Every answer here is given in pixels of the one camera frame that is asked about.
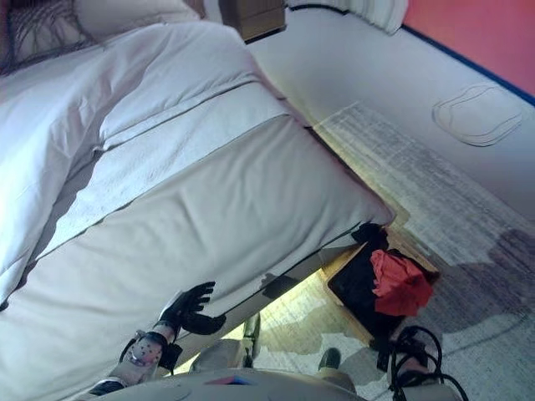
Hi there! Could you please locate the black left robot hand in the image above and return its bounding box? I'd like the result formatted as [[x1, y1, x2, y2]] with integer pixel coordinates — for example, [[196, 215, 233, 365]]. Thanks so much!
[[158, 282, 227, 335]]

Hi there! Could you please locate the black garment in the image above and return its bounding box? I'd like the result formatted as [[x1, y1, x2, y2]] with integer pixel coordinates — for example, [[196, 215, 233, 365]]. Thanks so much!
[[333, 222, 424, 348]]

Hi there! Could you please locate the red garment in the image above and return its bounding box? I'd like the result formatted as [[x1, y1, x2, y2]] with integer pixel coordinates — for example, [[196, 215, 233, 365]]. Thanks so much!
[[369, 248, 435, 318]]

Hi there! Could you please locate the bed with grey cover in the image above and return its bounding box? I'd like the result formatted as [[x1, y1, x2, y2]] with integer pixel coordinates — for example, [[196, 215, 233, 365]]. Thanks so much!
[[0, 114, 397, 401]]

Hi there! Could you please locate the brown wicker basket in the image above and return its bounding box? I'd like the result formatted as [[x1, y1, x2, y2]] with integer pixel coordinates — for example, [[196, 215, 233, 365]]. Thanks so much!
[[327, 231, 441, 348]]

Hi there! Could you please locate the white textured bed sheet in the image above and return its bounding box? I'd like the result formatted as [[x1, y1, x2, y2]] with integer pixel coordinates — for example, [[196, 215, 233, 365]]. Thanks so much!
[[36, 97, 311, 261]]

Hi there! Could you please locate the silver left robot leg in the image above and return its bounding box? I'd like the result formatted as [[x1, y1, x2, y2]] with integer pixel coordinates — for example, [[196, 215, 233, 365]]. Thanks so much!
[[189, 312, 263, 373]]

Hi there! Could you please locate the silver robot leg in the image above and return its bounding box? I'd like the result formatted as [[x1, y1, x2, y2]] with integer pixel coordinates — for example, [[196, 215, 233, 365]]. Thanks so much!
[[189, 312, 263, 373], [316, 346, 357, 394]]

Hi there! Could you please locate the grey robot torso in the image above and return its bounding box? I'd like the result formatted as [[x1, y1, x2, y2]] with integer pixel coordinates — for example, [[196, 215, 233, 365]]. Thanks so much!
[[78, 366, 365, 401]]

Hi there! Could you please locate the silver right robot leg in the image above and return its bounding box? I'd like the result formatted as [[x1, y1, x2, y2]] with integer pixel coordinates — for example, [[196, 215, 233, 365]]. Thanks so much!
[[316, 346, 357, 394]]

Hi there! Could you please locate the white duvet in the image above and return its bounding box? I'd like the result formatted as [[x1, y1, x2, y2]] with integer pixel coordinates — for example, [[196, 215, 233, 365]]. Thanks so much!
[[0, 20, 290, 307]]

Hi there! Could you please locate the grey striped rug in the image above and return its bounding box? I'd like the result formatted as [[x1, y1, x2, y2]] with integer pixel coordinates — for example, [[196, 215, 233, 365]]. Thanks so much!
[[246, 101, 535, 401]]

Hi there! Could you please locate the beige pillow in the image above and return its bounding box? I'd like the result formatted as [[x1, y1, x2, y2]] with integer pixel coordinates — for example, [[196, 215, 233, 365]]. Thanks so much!
[[74, 0, 202, 43]]

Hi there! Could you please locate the brown wooden nightstand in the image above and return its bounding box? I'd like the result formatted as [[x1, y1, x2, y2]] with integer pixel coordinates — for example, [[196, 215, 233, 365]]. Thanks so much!
[[218, 0, 288, 46]]

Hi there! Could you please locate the patterned fringed pillow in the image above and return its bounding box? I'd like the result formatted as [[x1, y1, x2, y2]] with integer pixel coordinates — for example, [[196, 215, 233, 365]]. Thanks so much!
[[0, 0, 92, 77]]

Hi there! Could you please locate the beige upholstered bed frame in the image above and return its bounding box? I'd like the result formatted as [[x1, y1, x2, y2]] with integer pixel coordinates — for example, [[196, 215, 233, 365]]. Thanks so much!
[[166, 232, 378, 378]]

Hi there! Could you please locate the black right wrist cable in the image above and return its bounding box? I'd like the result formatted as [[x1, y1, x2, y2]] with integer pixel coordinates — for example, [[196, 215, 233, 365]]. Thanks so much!
[[387, 324, 474, 401]]

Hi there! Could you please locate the thin looped floor cable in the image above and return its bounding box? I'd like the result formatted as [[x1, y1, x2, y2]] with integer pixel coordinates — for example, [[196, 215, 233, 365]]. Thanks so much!
[[431, 82, 524, 148]]

